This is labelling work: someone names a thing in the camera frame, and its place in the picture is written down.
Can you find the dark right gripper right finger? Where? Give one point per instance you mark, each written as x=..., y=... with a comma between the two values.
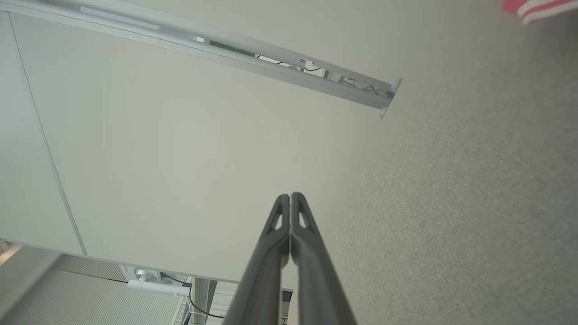
x=318, y=289

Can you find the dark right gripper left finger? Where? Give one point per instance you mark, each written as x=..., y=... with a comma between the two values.
x=262, y=289

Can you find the red shorts with white stripes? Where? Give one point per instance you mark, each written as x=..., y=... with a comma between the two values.
x=542, y=6

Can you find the grey metal partition post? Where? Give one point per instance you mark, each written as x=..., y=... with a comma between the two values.
x=235, y=56

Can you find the slim grey partition post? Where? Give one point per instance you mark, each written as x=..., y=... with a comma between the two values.
x=203, y=302

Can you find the white wall-mounted device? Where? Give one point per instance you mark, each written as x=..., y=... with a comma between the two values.
x=153, y=286

